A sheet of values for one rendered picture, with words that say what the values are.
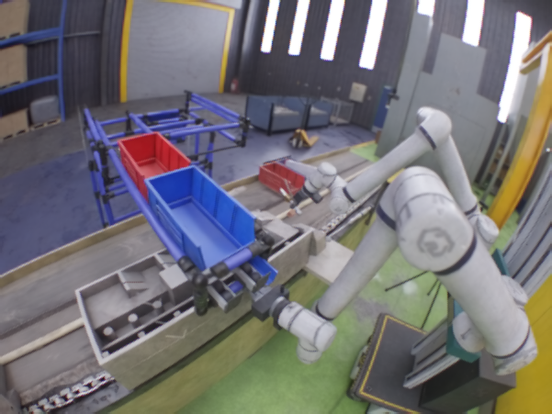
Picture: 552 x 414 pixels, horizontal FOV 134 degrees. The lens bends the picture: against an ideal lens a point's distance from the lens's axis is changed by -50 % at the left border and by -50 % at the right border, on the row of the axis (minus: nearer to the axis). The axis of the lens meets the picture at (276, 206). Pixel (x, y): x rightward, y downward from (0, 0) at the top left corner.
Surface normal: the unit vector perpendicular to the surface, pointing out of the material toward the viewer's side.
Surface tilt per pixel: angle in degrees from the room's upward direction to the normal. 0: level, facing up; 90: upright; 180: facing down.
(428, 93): 90
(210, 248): 6
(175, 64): 90
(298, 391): 0
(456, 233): 87
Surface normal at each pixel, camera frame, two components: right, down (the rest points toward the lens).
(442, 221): -0.39, 0.37
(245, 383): 0.16, -0.82
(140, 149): 0.72, 0.52
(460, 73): -0.65, 0.32
